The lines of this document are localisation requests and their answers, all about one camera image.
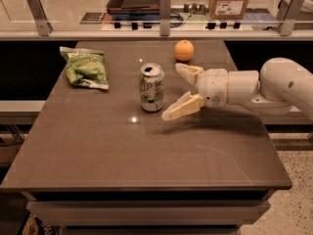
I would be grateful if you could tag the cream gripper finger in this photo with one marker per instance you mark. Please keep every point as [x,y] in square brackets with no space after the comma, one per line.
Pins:
[189,73]
[186,105]

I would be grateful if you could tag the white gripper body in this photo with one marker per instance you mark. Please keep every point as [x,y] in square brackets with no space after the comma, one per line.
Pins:
[212,87]

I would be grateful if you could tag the green white 7up can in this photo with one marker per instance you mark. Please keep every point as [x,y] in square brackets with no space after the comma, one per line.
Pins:
[151,87]

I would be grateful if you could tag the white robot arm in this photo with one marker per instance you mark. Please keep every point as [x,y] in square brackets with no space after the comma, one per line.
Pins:
[280,85]

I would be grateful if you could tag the orange fruit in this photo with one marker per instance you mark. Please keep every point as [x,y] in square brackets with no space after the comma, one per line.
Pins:
[184,50]

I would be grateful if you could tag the cardboard box with label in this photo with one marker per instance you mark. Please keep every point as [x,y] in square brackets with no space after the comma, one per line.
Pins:
[227,9]

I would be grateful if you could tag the green chip bag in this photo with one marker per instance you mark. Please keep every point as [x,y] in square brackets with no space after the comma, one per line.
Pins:
[85,67]

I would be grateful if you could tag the snack bag under table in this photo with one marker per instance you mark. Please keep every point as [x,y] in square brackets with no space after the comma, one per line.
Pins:
[35,226]

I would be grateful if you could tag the middle metal railing post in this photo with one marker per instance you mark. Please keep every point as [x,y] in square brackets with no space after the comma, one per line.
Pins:
[164,17]

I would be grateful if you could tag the metal railing post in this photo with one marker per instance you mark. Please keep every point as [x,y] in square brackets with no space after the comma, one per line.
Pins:
[43,26]
[164,17]
[287,15]

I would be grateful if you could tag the right metal railing post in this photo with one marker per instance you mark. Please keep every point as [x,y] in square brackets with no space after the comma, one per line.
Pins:
[287,15]

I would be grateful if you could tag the left metal railing post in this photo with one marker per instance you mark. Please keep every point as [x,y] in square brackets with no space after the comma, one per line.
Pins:
[43,26]

